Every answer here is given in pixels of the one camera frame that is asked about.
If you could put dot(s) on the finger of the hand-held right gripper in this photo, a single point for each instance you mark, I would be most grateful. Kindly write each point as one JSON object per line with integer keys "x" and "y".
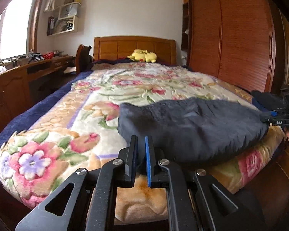
{"x": 266, "y": 119}

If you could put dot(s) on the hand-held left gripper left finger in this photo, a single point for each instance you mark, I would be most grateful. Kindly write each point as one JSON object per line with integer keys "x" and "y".
{"x": 132, "y": 163}

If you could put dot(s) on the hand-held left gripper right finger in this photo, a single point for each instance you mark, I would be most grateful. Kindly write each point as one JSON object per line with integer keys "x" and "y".
{"x": 148, "y": 163}

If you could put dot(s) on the black jacket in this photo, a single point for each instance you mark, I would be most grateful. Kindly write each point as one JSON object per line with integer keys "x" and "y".
{"x": 195, "y": 125}

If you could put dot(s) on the wooden bed footboard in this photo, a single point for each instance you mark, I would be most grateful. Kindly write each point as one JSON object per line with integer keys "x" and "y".
{"x": 284, "y": 168}

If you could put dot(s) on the floral blanket bed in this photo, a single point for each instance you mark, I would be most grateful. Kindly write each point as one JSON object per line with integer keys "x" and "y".
{"x": 62, "y": 125}

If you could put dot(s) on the wooden wardrobe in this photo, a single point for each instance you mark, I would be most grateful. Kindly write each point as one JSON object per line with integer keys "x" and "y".
{"x": 231, "y": 41}

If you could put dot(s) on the yellow plush toy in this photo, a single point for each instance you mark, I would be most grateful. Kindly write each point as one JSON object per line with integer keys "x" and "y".
{"x": 142, "y": 55}

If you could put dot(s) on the wooden corner shelf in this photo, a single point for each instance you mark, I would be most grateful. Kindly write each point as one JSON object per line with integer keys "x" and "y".
{"x": 185, "y": 41}

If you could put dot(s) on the wooden bed headboard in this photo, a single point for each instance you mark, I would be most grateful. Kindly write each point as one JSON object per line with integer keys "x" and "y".
{"x": 125, "y": 48}

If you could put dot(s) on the wooden chair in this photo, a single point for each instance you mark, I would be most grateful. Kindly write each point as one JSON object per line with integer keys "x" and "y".
{"x": 80, "y": 57}

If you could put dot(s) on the black toy model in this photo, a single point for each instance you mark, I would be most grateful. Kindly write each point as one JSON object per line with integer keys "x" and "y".
{"x": 36, "y": 57}

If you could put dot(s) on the wooden desk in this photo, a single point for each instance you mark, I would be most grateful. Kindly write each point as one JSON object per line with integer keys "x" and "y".
{"x": 9, "y": 89}

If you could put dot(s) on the window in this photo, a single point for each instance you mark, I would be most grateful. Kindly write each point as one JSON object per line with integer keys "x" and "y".
{"x": 14, "y": 28}

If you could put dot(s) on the white wall shelf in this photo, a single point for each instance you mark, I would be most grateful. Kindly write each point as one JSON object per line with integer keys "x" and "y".
{"x": 74, "y": 26}

